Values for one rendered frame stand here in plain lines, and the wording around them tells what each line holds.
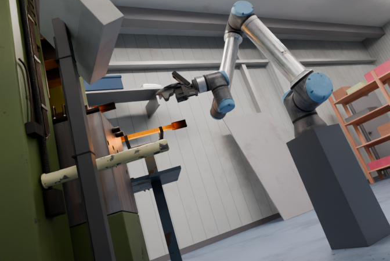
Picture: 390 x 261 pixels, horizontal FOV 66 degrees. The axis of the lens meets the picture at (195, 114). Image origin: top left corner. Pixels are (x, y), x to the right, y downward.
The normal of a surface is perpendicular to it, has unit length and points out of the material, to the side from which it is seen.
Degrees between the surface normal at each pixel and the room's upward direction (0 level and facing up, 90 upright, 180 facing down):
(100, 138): 90
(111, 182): 90
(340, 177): 90
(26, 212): 90
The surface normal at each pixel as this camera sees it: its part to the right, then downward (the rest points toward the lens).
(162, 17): 0.42, -0.43
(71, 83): 0.00, -0.34
